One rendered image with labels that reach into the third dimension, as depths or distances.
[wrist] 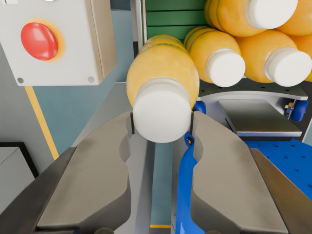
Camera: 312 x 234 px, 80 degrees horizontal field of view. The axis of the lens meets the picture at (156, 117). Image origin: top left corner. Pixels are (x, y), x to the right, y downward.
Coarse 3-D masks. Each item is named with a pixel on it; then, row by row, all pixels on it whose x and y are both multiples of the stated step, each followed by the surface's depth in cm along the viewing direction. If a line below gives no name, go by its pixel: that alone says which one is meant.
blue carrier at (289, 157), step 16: (192, 144) 37; (256, 144) 36; (272, 144) 36; (288, 144) 36; (304, 144) 36; (192, 160) 33; (272, 160) 32; (288, 160) 32; (304, 160) 32; (288, 176) 29; (304, 176) 29; (304, 192) 26; (176, 208) 36; (176, 224) 35; (192, 224) 25
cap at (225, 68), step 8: (216, 56) 21; (224, 56) 20; (232, 56) 20; (208, 64) 22; (216, 64) 21; (224, 64) 21; (232, 64) 21; (240, 64) 20; (208, 72) 22; (216, 72) 21; (224, 72) 21; (232, 72) 21; (240, 72) 21; (216, 80) 21; (224, 80) 21; (232, 80) 21
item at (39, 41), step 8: (32, 24) 18; (40, 24) 18; (24, 32) 18; (32, 32) 18; (40, 32) 18; (48, 32) 18; (24, 40) 19; (32, 40) 19; (40, 40) 19; (48, 40) 18; (56, 40) 19; (32, 48) 19; (40, 48) 19; (48, 48) 19; (56, 48) 19; (32, 56) 20; (40, 56) 19; (48, 56) 19
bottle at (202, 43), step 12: (192, 36) 30; (204, 36) 25; (216, 36) 24; (228, 36) 24; (192, 48) 26; (204, 48) 23; (216, 48) 23; (228, 48) 22; (204, 60) 23; (204, 72) 24
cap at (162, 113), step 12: (156, 84) 12; (168, 84) 12; (144, 96) 11; (156, 96) 11; (168, 96) 11; (180, 96) 11; (144, 108) 12; (156, 108) 12; (168, 108) 12; (180, 108) 12; (144, 120) 12; (156, 120) 12; (168, 120) 12; (180, 120) 12; (144, 132) 13; (156, 132) 13; (168, 132) 12; (180, 132) 12
